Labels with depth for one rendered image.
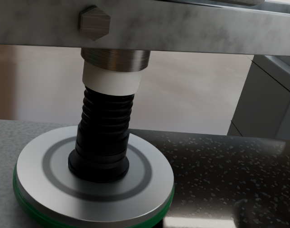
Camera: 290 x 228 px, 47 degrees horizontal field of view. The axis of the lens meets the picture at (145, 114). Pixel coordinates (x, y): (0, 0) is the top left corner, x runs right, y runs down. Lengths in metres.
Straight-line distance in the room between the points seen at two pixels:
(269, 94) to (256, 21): 1.16
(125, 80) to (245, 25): 0.15
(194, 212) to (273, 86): 1.09
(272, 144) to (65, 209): 0.52
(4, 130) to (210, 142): 0.40
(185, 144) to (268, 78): 0.96
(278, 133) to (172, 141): 0.87
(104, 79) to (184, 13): 0.11
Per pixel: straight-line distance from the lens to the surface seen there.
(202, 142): 0.70
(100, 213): 0.40
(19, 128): 0.65
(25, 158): 0.47
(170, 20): 0.34
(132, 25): 0.33
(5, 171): 0.54
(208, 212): 0.53
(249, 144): 0.75
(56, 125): 0.66
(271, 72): 1.57
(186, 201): 0.53
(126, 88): 0.38
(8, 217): 0.47
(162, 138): 0.67
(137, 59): 0.37
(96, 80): 0.38
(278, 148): 0.78
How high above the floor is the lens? 1.13
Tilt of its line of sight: 26 degrees down
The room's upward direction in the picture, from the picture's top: 12 degrees clockwise
